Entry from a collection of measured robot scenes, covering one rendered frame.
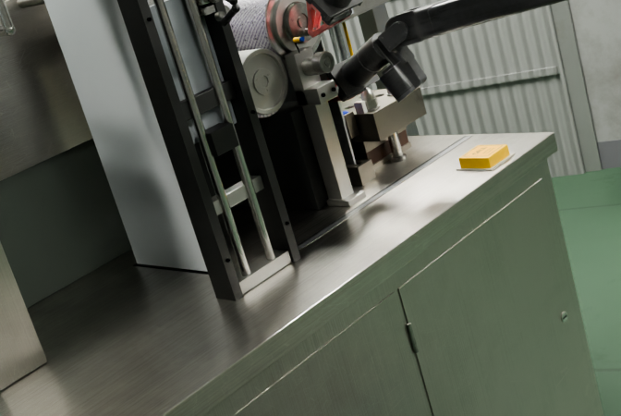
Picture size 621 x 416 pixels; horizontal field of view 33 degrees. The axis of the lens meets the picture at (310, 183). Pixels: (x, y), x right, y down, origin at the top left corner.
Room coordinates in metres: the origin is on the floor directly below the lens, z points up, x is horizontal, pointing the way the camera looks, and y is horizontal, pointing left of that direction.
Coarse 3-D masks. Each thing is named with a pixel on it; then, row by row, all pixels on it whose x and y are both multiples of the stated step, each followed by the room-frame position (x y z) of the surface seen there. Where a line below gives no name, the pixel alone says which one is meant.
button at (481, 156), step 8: (496, 144) 1.90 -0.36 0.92; (504, 144) 1.89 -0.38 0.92; (472, 152) 1.90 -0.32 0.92; (480, 152) 1.88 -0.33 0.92; (488, 152) 1.87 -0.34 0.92; (496, 152) 1.86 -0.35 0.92; (504, 152) 1.87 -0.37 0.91; (464, 160) 1.88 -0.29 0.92; (472, 160) 1.86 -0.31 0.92; (480, 160) 1.85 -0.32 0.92; (488, 160) 1.84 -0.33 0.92; (496, 160) 1.85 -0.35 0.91
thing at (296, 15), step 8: (288, 8) 1.93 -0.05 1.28; (296, 8) 1.93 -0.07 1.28; (304, 8) 1.95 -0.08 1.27; (288, 16) 1.92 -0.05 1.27; (296, 16) 1.93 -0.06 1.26; (304, 16) 1.95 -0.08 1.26; (288, 24) 1.91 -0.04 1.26; (296, 24) 1.92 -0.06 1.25; (304, 24) 1.94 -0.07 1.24; (288, 32) 1.92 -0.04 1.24; (296, 32) 1.92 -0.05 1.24; (304, 40) 1.93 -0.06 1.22
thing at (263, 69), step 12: (252, 60) 1.87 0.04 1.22; (264, 60) 1.89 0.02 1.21; (276, 60) 1.90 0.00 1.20; (252, 72) 1.86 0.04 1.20; (264, 72) 1.87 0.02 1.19; (276, 72) 1.90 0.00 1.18; (252, 84) 1.86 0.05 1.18; (264, 84) 1.87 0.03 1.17; (276, 84) 1.89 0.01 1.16; (252, 96) 1.85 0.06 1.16; (264, 96) 1.87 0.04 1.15; (276, 96) 1.89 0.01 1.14; (264, 108) 1.86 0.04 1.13; (276, 108) 1.87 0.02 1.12
